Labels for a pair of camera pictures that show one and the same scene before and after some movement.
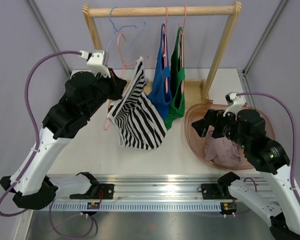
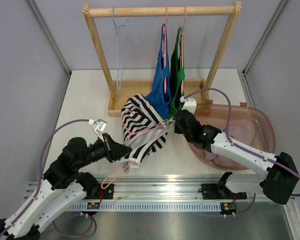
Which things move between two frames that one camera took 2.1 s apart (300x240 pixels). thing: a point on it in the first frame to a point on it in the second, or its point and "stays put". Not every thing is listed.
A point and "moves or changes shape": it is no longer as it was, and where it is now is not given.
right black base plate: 212,191 stays put
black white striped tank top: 137,120 moves or changes shape
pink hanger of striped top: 124,65 to 127,117
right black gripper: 214,117 to 177,129
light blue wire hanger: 121,27 to 117,29
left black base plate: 104,191 stays put
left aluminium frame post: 55,49 stays put
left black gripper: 117,85 to 114,151
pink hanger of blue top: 165,43 stays put
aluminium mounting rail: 153,188 stays put
